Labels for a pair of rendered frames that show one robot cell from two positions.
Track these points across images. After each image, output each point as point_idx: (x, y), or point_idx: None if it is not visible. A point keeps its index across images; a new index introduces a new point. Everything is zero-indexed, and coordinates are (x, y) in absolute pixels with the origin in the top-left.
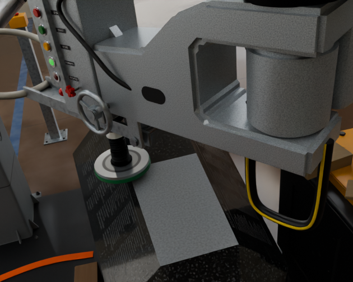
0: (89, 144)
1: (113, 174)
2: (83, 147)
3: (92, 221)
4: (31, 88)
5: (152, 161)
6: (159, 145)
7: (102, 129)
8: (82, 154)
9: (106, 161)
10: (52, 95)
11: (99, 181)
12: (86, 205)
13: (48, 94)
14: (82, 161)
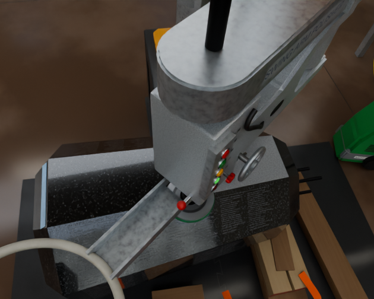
0: (85, 259)
1: (209, 202)
2: (77, 272)
3: (199, 248)
4: (122, 263)
5: None
6: (153, 171)
7: (84, 235)
8: (86, 273)
9: (189, 209)
10: (123, 244)
11: (161, 239)
12: (172, 258)
13: (117, 251)
14: (100, 272)
